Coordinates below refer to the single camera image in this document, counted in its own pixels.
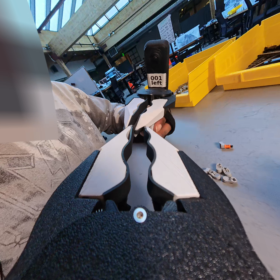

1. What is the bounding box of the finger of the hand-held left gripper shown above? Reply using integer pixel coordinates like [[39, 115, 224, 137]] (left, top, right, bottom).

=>
[[124, 98, 146, 129], [133, 99, 169, 135]]

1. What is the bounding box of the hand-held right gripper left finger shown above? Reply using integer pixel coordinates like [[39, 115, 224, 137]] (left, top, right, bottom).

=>
[[78, 125, 134, 198]]

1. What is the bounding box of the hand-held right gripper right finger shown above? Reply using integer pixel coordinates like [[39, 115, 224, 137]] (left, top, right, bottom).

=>
[[144, 126, 200, 200]]

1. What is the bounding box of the pile of grey connectors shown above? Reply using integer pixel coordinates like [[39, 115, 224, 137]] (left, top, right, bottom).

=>
[[203, 163, 238, 184]]

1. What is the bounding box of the grey desk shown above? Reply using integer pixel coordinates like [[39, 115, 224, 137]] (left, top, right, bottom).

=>
[[102, 84, 280, 278]]

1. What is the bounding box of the person's left hand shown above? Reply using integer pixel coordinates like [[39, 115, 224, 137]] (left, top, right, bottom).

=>
[[140, 118, 171, 139]]

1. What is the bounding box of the black office chair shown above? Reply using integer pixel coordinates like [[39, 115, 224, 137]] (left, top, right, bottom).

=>
[[108, 75, 125, 103]]

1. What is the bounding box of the pile of brown brick parts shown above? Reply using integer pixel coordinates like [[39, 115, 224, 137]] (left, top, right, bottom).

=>
[[175, 81, 189, 95]]

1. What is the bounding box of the yellow plastic bin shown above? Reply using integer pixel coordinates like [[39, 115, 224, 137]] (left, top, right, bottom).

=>
[[144, 62, 195, 107], [213, 12, 280, 91], [188, 36, 237, 103]]

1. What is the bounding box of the white board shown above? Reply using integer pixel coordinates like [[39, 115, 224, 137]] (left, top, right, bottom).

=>
[[63, 66, 104, 95]]

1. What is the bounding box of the person's grey printed sweatshirt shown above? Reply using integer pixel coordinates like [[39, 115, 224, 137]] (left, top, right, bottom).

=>
[[0, 131, 107, 277]]

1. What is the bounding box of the pile of dark brick parts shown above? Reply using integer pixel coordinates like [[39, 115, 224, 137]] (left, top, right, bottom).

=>
[[246, 45, 280, 70]]

